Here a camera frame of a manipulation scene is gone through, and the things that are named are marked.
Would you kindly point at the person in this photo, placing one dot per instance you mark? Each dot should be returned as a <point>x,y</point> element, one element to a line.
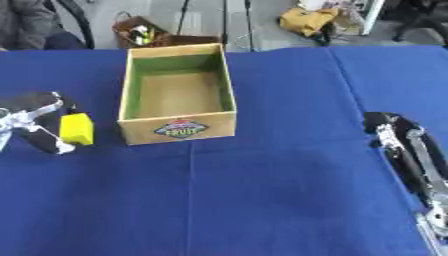
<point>26,24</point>

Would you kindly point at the black office chair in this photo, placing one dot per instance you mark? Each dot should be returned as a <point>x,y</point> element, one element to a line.
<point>419,18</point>

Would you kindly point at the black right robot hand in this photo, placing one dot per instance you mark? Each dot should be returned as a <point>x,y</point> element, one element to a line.
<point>408,156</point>

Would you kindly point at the brown basket with items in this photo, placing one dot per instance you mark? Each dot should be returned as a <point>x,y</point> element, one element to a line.
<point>140,33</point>

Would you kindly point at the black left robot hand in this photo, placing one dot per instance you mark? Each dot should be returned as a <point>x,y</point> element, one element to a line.
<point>36,133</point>

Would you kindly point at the yellow rectangular block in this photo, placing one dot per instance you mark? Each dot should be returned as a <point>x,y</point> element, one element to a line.
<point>76,129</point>

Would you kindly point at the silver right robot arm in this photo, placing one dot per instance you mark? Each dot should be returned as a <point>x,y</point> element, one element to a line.
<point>433,226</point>

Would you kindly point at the black tripod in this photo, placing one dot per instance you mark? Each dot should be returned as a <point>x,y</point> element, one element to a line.
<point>217,20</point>

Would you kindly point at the yellow bag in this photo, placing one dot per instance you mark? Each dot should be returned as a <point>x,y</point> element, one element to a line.
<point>307,20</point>

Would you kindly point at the tan cardboard box green inside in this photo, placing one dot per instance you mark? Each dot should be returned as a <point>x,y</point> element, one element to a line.
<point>177,96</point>

